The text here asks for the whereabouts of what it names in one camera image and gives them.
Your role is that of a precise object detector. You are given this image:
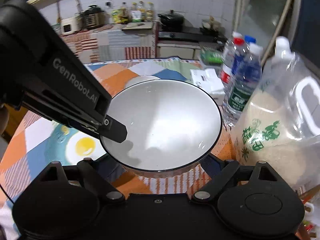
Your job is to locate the cream pot with lid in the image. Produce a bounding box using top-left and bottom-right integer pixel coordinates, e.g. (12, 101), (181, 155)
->
(201, 16), (221, 32)

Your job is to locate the water bottle with blue cap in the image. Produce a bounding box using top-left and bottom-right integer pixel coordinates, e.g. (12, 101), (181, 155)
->
(231, 35), (257, 77)

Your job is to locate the clear water bottle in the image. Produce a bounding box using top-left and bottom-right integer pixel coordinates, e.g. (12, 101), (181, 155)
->
(223, 31), (241, 55)

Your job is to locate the black pressure cooker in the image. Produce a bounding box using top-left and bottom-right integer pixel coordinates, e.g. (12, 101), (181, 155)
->
(81, 4), (105, 30)

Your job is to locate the striped counter cloth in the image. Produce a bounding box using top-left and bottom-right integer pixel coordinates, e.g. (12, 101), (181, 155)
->
(60, 21), (158, 63)

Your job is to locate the clear bag of rice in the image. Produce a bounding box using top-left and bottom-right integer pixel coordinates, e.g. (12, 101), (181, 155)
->
(230, 36), (320, 193)

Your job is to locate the black gas stove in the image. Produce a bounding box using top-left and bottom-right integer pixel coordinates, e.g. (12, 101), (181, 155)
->
(158, 26), (226, 43)

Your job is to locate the blue plate with egg print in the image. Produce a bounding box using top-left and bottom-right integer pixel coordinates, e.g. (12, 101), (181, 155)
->
(47, 123), (118, 167)

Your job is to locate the cutting board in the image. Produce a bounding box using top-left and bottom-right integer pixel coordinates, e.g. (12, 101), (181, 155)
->
(122, 22), (153, 31)

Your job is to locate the colourful checked tablecloth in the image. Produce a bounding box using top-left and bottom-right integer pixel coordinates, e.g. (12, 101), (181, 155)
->
(0, 57), (242, 220)

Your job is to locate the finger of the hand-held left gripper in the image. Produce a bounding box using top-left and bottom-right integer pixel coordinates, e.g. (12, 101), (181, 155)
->
(103, 115), (128, 143)

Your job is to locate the water bottle with green label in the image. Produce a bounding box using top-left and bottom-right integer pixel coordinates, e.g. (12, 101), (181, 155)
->
(222, 42), (263, 127)

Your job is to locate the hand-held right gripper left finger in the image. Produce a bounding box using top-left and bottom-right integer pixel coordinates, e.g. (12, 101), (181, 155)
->
(39, 156), (126, 203)

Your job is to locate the glass door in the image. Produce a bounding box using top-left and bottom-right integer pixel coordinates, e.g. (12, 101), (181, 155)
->
(235, 0), (300, 63)

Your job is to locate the white tissue box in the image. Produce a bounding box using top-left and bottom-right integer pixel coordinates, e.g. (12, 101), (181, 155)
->
(190, 68), (225, 100)

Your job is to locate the water bottle with red cap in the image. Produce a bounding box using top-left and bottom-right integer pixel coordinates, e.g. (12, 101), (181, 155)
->
(221, 37), (245, 83)

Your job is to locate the green snack packet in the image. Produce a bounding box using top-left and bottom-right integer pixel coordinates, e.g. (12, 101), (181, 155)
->
(112, 9), (123, 24)

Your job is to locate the white bowl with dark rim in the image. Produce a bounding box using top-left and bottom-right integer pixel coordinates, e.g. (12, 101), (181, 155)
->
(124, 76), (162, 88)
(100, 79), (223, 178)

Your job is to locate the green plastic basket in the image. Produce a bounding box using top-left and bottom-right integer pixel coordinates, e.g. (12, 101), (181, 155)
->
(200, 47), (225, 65)

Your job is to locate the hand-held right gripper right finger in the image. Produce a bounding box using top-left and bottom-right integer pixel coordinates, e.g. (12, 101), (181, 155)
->
(191, 154), (279, 202)

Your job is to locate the black wok with lid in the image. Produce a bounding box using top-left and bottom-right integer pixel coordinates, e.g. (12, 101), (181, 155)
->
(158, 10), (185, 27)

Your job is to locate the white rice cooker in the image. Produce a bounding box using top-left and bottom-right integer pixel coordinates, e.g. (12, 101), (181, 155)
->
(61, 17), (80, 35)

